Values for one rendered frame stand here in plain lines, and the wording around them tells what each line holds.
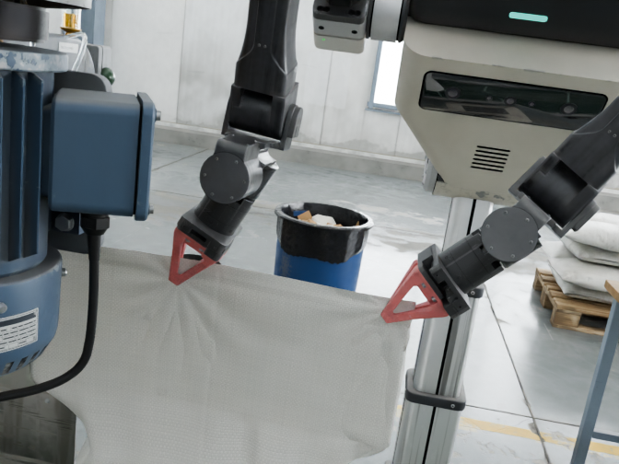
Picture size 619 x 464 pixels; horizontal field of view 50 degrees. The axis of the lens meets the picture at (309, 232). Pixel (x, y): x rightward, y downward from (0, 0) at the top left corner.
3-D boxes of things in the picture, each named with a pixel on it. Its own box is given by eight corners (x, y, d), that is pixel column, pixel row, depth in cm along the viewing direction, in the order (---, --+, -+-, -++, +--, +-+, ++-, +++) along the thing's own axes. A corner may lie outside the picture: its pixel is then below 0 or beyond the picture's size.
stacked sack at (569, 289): (608, 283, 457) (613, 265, 454) (634, 316, 394) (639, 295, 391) (545, 272, 464) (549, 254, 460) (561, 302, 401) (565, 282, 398)
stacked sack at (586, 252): (614, 249, 453) (619, 230, 450) (648, 277, 389) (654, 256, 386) (551, 238, 458) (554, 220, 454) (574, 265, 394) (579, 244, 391)
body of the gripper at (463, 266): (425, 272, 74) (481, 236, 72) (422, 249, 84) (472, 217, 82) (458, 318, 75) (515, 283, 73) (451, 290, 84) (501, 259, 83)
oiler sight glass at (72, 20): (83, 29, 94) (84, 4, 93) (75, 29, 91) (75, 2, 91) (66, 27, 94) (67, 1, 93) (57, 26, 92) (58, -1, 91)
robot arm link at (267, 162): (287, 160, 83) (251, 133, 83) (274, 164, 76) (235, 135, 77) (257, 203, 85) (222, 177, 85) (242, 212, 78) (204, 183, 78)
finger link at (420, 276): (366, 302, 78) (432, 259, 76) (368, 284, 85) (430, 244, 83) (399, 347, 79) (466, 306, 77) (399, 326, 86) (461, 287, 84)
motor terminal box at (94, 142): (143, 219, 61) (152, 92, 58) (151, 253, 52) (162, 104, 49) (46, 214, 58) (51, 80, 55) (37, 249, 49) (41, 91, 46)
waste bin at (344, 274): (357, 327, 355) (376, 211, 339) (349, 368, 306) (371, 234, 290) (270, 311, 360) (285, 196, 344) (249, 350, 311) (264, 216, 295)
